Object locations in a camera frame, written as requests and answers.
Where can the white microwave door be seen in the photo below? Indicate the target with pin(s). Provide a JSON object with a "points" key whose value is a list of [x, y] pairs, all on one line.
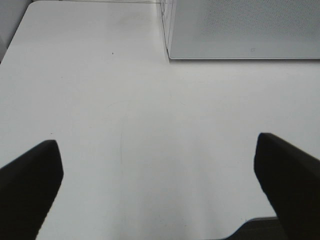
{"points": [[246, 29]]}

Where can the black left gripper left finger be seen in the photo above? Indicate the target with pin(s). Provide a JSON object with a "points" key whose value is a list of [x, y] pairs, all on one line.
{"points": [[28, 187]]}

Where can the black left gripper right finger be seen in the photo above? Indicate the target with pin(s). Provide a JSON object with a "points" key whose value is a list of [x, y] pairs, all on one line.
{"points": [[290, 179]]}

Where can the white microwave oven body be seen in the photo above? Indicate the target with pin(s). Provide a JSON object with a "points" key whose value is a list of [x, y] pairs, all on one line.
{"points": [[167, 10]]}

